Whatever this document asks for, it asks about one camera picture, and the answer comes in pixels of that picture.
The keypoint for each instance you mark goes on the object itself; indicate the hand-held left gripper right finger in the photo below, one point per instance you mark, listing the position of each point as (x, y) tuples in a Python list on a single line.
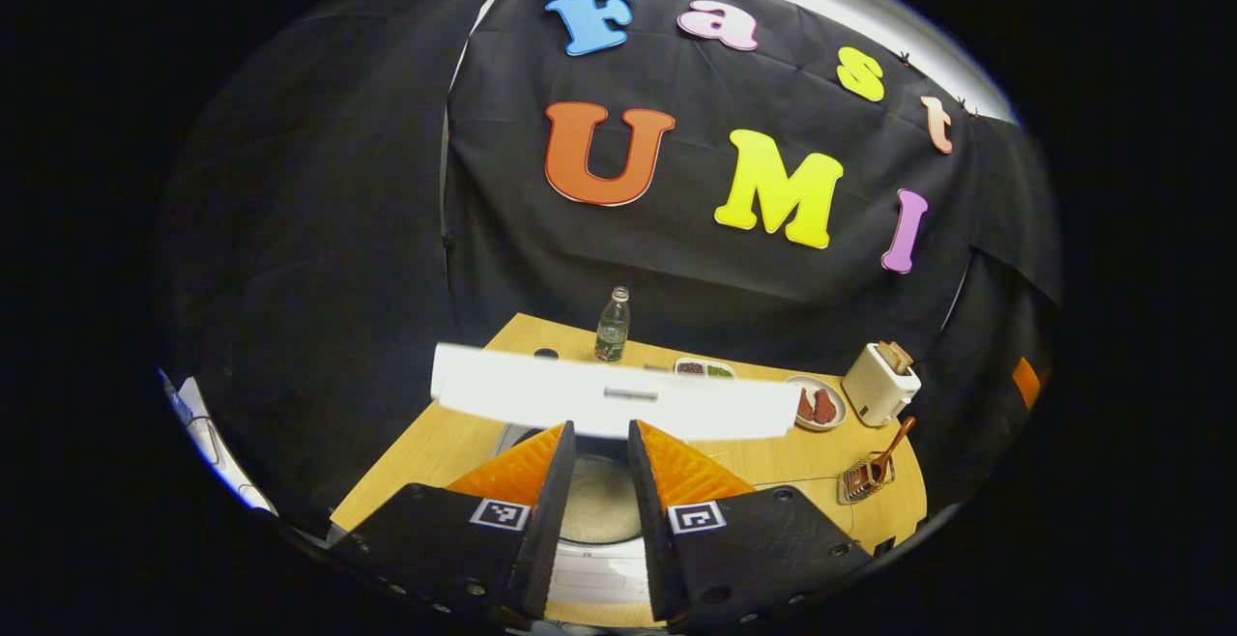
[(649, 520)]

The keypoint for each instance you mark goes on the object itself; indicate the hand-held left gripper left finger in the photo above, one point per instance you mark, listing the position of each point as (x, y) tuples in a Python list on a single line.
[(551, 520)]

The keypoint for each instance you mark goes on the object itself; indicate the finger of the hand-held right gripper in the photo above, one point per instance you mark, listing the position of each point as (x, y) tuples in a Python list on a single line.
[(1026, 383)]

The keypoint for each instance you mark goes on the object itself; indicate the white rice cooker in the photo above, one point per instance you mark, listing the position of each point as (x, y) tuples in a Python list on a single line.
[(522, 390)]

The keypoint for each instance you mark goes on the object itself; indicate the toasted bread slice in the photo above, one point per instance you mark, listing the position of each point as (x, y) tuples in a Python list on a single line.
[(887, 359), (904, 354)]

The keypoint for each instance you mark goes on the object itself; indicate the white toaster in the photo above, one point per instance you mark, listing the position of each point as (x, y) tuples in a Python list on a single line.
[(875, 394)]

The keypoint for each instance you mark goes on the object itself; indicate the white divided condiment dish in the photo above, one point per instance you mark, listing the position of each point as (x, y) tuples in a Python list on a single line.
[(704, 369)]

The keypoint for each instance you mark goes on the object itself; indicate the white round plate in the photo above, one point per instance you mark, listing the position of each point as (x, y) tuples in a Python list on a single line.
[(836, 394)]

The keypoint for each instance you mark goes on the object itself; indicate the clear plastic water bottle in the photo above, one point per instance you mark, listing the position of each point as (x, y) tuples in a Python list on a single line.
[(612, 332)]

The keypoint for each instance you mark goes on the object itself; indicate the brown meat piece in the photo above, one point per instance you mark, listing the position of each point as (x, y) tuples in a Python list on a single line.
[(824, 408), (805, 406)]

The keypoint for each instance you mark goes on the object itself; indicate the white flat object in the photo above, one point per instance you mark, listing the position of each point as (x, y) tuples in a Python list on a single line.
[(217, 452)]

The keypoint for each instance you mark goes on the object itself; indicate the black backdrop cloth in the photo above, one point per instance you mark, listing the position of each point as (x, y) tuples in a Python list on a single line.
[(319, 230)]

